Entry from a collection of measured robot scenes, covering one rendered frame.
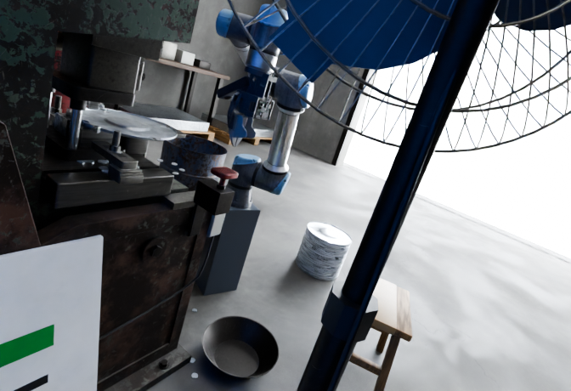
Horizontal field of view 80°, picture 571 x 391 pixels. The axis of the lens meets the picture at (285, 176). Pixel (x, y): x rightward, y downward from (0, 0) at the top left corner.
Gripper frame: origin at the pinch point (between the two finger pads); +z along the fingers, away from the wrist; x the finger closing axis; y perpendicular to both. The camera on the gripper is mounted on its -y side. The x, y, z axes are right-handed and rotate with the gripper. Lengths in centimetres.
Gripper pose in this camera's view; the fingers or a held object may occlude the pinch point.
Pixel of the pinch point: (233, 141)
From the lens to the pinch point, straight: 96.2
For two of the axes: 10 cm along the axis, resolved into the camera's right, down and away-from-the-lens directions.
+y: 7.8, 3.8, -4.9
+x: 5.5, -0.6, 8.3
